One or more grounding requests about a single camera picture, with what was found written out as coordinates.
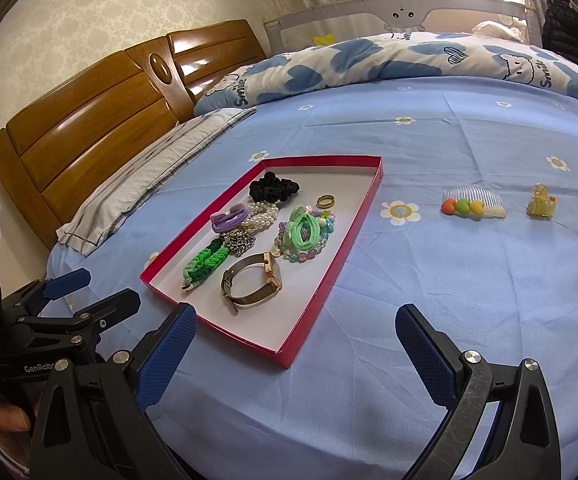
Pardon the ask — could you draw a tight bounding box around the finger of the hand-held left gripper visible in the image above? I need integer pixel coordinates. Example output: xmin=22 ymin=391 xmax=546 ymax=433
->
xmin=1 ymin=268 xmax=92 ymax=318
xmin=68 ymin=288 xmax=142 ymax=345

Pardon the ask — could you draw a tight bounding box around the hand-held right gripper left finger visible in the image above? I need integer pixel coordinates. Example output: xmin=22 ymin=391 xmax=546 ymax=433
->
xmin=28 ymin=302 xmax=199 ymax=480

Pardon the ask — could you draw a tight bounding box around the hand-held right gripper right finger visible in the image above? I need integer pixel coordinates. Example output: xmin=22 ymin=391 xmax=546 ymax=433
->
xmin=395 ymin=303 xmax=562 ymax=480

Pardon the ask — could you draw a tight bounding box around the silver chain bracelet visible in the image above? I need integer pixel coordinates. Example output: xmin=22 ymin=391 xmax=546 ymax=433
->
xmin=221 ymin=229 xmax=258 ymax=257

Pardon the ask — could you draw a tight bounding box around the purple hair tie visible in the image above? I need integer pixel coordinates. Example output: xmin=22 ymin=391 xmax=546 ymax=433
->
xmin=210 ymin=202 xmax=251 ymax=233

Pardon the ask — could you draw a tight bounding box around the red jewelry box tray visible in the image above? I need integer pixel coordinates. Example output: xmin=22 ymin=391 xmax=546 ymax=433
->
xmin=140 ymin=155 xmax=384 ymax=370

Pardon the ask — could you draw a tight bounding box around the colourful bead bracelet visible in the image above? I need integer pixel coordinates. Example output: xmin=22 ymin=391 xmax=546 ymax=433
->
xmin=271 ymin=210 xmax=338 ymax=263

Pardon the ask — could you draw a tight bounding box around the pearl bracelet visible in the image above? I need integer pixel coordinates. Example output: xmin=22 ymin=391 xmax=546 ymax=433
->
xmin=239 ymin=200 xmax=280 ymax=233

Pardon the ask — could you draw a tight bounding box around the green hair tie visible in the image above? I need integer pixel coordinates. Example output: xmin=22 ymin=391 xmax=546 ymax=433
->
xmin=285 ymin=205 xmax=326 ymax=252

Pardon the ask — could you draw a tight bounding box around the black scrunchie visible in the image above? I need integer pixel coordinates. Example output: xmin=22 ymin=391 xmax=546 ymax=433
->
xmin=248 ymin=171 xmax=301 ymax=206

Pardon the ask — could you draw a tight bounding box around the person's left forearm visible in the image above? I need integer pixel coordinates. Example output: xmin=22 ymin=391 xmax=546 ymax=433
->
xmin=0 ymin=427 xmax=32 ymax=480

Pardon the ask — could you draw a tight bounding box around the person's left hand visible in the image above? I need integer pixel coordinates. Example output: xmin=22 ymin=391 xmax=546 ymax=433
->
xmin=0 ymin=400 xmax=32 ymax=433

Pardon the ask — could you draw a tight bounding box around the blue floral bed sheet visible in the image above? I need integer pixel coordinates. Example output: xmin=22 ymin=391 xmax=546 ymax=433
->
xmin=44 ymin=74 xmax=578 ymax=480

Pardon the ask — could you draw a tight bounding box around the hair comb with colourful beads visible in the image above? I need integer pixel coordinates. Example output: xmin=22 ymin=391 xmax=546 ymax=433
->
xmin=440 ymin=186 xmax=507 ymax=221

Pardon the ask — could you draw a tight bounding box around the wooden headboard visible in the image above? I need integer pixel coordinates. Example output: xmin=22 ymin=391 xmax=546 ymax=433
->
xmin=0 ymin=19 xmax=270 ymax=253

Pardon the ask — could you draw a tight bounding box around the grey striped pillow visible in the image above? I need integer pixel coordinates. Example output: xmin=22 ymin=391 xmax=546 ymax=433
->
xmin=56 ymin=107 xmax=257 ymax=256

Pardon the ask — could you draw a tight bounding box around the yellow hair claw clip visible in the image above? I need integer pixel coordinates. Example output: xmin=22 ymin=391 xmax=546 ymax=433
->
xmin=526 ymin=184 xmax=560 ymax=220

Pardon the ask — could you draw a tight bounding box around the white quilt with blue hearts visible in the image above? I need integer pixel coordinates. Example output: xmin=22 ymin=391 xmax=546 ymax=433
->
xmin=193 ymin=31 xmax=578 ymax=113

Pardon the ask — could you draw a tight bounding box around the white cloth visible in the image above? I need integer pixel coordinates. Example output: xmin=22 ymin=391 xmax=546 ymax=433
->
xmin=472 ymin=19 xmax=526 ymax=43

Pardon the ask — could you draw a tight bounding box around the black jacket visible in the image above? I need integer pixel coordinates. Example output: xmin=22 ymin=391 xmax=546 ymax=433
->
xmin=540 ymin=0 xmax=578 ymax=86

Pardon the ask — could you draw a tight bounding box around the green braided bracelet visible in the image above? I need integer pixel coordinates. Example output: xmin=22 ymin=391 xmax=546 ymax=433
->
xmin=181 ymin=237 xmax=232 ymax=291

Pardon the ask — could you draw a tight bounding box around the gold wristwatch with mesh strap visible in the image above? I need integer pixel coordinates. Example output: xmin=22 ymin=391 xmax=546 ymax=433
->
xmin=220 ymin=251 xmax=285 ymax=315

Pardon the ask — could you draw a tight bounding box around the grey bed guard rail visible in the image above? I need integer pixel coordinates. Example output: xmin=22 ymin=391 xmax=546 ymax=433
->
xmin=261 ymin=0 xmax=542 ymax=58

